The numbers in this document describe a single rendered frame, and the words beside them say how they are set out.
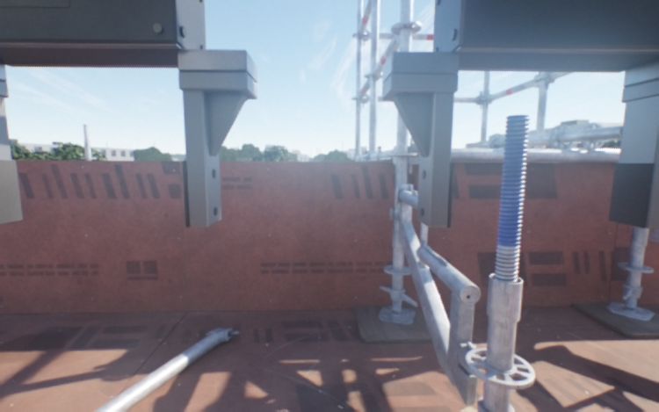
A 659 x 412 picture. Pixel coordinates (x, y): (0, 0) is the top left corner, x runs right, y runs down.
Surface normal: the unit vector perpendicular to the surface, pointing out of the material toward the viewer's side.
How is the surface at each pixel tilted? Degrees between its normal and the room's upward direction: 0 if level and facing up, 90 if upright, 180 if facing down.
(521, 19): 90
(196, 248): 90
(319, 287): 90
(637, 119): 90
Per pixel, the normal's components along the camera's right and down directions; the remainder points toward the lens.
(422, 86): 0.02, 0.13
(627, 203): -1.00, 0.00
